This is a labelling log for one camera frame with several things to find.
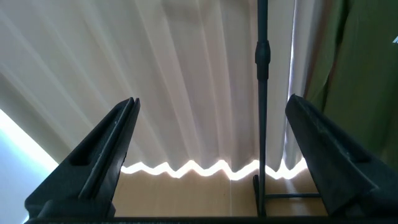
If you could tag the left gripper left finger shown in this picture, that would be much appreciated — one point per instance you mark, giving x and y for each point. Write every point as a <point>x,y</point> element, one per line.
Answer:
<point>90,174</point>

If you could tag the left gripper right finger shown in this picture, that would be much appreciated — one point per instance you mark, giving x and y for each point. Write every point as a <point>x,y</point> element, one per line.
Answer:
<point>339,161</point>

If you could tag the black clothes rack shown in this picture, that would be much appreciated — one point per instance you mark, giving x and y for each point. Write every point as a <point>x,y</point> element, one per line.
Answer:
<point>262,124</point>

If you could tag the olive green garment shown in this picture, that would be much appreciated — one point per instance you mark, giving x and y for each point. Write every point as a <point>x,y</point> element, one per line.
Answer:
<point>363,77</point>

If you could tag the beige curtain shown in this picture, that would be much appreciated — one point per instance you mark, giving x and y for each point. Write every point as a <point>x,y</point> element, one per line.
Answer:
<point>155,77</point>

